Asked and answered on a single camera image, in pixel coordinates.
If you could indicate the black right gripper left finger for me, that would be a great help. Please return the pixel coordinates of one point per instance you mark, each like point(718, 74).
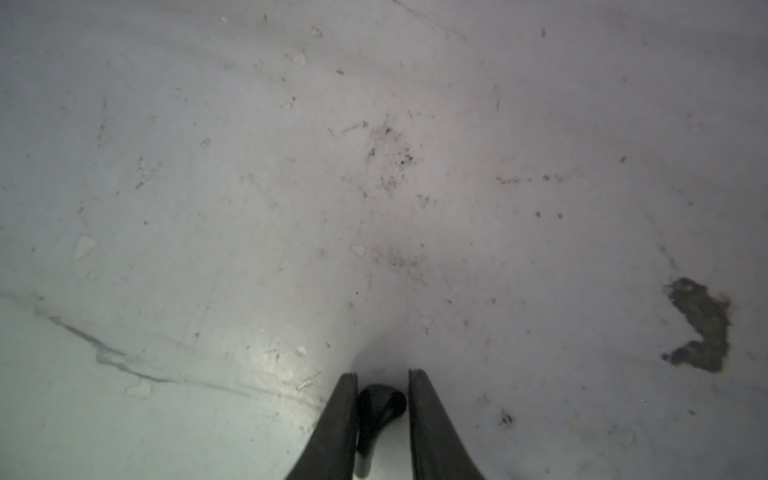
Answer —
point(331, 449)

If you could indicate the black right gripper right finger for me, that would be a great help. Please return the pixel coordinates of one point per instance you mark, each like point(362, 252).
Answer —
point(437, 452)

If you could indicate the black earbud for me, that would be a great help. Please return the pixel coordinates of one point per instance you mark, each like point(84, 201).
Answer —
point(378, 406)

